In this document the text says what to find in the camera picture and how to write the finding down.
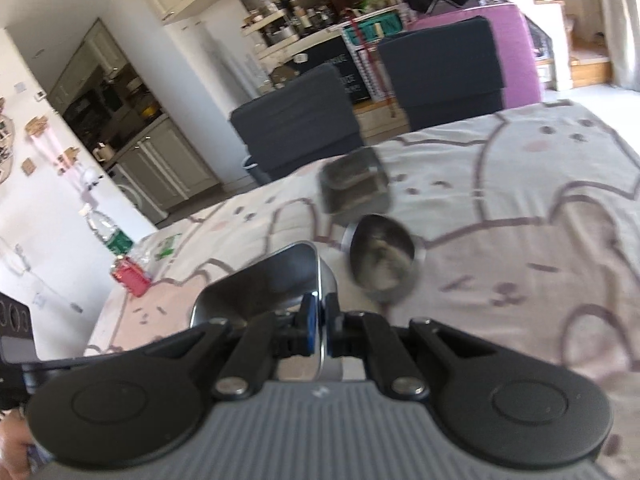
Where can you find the grey waste bin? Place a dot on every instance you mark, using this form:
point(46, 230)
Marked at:
point(250, 162)

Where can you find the grey kitchen cabinet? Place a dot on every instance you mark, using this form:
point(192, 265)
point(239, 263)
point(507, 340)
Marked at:
point(165, 165)

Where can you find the round steel bowl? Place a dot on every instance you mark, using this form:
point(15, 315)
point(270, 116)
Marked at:
point(382, 260)

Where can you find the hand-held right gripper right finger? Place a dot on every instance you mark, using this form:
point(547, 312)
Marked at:
point(335, 331)

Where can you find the black chalkboard sign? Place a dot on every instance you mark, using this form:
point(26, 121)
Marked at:
point(345, 72)

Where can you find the cartoon printed tablecloth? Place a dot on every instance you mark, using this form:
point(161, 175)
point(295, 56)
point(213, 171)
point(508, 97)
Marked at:
point(500, 185)

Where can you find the dark grey chair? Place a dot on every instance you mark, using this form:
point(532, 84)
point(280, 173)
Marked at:
point(440, 70)
point(295, 120)

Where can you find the shiny square steel bowl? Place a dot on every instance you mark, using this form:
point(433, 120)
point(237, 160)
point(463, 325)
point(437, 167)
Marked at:
point(260, 280)

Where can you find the dark square steel bowl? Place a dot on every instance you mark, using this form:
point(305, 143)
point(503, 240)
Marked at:
point(355, 185)

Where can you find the wooden clip wall decoration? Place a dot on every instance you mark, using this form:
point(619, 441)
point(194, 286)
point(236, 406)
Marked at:
point(50, 145)

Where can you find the purple sofa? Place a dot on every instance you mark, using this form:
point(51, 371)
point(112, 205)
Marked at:
point(520, 50)

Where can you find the green label water bottle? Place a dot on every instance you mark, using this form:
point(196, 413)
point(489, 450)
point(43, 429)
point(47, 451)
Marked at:
point(112, 237)

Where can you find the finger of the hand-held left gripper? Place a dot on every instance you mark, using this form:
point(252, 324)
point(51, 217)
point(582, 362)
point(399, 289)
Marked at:
point(75, 361)

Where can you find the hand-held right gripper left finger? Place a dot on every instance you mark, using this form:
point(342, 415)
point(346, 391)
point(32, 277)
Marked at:
point(310, 320)

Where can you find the green snack packet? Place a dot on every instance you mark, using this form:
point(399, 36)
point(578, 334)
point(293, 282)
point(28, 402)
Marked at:
point(167, 246)

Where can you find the wooden photo board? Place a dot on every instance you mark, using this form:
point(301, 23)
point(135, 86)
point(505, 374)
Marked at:
point(5, 150)

